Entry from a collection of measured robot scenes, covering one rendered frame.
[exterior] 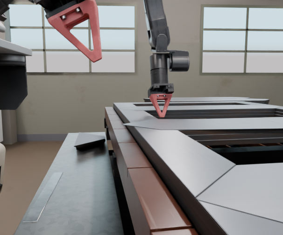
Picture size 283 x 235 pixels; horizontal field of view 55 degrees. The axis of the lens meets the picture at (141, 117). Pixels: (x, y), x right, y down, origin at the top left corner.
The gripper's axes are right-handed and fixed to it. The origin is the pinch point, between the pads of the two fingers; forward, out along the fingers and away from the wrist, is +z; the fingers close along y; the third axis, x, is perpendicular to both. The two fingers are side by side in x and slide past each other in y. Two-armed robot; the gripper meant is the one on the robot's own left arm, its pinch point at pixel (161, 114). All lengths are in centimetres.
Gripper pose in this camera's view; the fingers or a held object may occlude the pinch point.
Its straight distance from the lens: 87.9
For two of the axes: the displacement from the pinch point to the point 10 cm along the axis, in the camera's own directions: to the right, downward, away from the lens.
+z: 0.6, 9.9, -1.1
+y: -1.4, 1.1, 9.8
